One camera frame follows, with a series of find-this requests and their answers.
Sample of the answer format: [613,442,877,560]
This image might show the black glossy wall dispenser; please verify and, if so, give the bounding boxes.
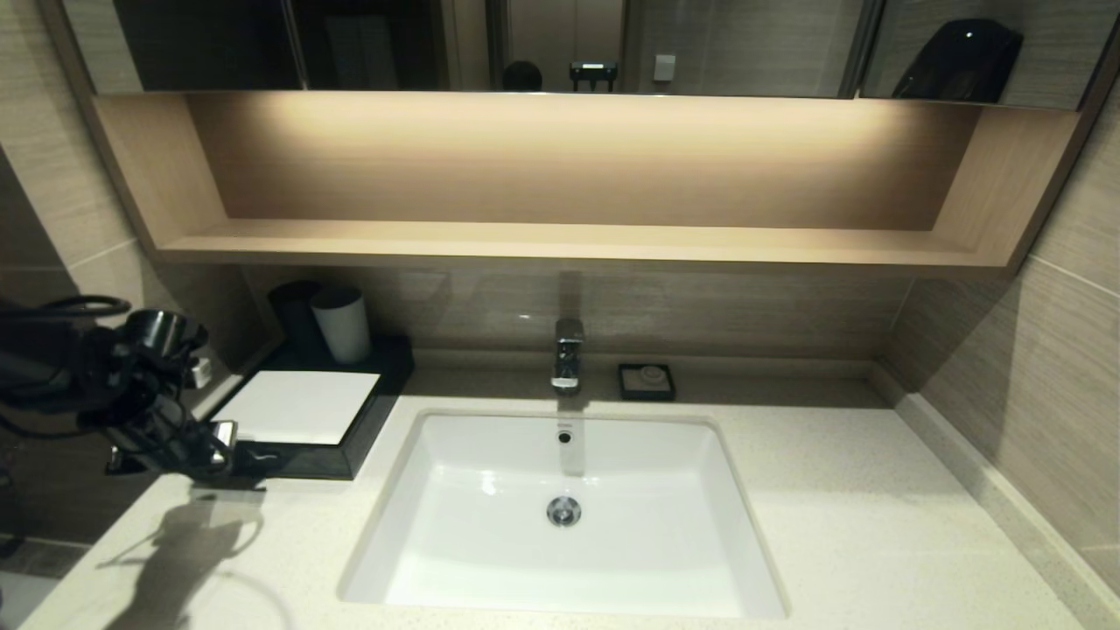
[892,19,1025,102]

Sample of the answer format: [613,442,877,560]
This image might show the black square soap dish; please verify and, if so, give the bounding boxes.
[618,364,676,403]

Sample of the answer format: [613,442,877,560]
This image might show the white square plate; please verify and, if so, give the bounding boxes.
[213,370,382,446]

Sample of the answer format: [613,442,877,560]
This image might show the wooden wall shelf niche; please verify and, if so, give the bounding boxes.
[92,90,1083,279]

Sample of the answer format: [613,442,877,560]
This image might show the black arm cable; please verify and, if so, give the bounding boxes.
[0,295,132,320]

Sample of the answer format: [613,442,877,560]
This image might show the black amenity box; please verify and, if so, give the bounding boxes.
[206,335,417,480]

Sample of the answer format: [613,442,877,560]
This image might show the grey plastic cup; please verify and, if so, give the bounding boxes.
[310,286,373,366]

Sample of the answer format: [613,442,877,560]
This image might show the wall mirror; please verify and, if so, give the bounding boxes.
[66,0,1120,111]

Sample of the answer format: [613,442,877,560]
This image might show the black tumbler cup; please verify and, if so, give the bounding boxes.
[267,280,326,353]

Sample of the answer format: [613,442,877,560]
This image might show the white ceramic sink basin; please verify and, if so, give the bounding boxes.
[337,409,788,620]

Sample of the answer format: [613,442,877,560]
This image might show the chrome sink faucet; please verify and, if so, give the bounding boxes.
[550,318,585,392]

